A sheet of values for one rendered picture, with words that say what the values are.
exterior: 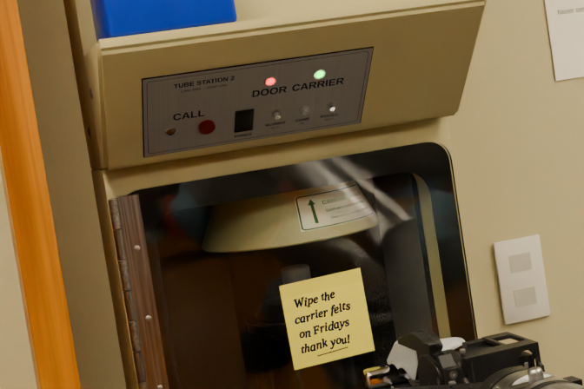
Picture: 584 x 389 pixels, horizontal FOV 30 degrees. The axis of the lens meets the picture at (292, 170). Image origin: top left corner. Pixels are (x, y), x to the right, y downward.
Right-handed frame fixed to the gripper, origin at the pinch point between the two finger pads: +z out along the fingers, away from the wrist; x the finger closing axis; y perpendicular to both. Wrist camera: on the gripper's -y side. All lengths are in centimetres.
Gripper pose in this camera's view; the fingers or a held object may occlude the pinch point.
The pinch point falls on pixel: (392, 372)
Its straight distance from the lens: 96.0
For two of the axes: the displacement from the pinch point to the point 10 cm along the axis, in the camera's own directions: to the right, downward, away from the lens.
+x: -1.5, -9.9, -0.5
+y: 9.5, -1.6, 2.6
